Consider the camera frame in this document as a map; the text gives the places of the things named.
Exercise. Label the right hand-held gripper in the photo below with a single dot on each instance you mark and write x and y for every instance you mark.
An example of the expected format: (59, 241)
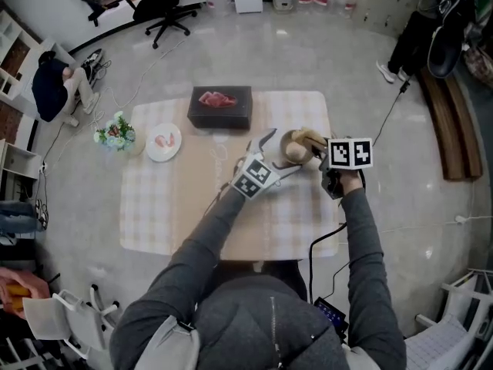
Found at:
(348, 152)

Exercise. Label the black tissue box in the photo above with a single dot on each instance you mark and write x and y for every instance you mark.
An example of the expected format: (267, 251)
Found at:
(219, 118)

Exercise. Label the pink tissue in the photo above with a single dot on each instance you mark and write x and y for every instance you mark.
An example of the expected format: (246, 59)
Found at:
(215, 99)

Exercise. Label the black bag with white print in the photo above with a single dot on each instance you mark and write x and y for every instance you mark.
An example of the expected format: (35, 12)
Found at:
(92, 66)

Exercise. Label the black screen controller box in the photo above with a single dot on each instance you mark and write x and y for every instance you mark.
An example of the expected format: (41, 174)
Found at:
(330, 316)

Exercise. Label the potted blue white flowers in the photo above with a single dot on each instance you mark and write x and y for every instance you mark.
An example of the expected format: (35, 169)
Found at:
(117, 135)

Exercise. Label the table with checked tablecloth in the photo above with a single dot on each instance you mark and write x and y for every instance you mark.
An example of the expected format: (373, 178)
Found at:
(173, 206)

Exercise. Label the olive ceramic bowl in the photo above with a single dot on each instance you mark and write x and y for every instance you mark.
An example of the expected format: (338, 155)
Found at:
(284, 145)

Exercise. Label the person's black trousers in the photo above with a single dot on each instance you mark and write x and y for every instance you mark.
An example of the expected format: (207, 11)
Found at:
(269, 272)

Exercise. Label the person's left forearm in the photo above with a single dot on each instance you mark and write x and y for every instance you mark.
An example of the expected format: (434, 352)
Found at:
(212, 229)

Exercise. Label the white swivel chair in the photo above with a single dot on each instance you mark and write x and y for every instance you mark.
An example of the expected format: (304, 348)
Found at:
(48, 322)

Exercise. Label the person's right forearm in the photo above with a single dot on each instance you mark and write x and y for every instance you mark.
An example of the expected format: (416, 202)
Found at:
(362, 233)

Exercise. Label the white metal rack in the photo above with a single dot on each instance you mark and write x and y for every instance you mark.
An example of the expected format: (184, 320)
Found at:
(439, 345)

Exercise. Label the gray locker cabinet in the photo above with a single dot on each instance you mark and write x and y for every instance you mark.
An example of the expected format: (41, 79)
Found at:
(385, 6)

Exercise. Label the pink shrimp pieces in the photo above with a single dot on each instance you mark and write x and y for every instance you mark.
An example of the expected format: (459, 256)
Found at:
(165, 140)

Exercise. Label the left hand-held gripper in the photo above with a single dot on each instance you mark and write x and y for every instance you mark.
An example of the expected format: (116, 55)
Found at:
(256, 173)

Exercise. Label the white round plate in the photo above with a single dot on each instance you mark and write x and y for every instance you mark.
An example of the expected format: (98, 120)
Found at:
(163, 154)

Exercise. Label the white waste bin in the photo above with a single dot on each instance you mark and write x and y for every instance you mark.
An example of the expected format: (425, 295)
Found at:
(283, 0)

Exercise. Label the person's right hand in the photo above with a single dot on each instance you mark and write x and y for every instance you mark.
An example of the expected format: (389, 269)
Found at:
(352, 181)

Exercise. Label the wooden step platform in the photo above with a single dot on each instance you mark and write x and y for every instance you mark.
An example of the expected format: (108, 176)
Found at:
(450, 129)

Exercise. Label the tan fibrous loofah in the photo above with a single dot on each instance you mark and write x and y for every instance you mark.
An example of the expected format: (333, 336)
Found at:
(296, 152)

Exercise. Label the white cube shelf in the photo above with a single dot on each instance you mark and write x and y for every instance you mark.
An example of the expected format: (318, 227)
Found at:
(15, 48)

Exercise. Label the person's dark gray jacket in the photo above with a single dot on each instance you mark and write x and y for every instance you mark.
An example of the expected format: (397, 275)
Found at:
(250, 330)

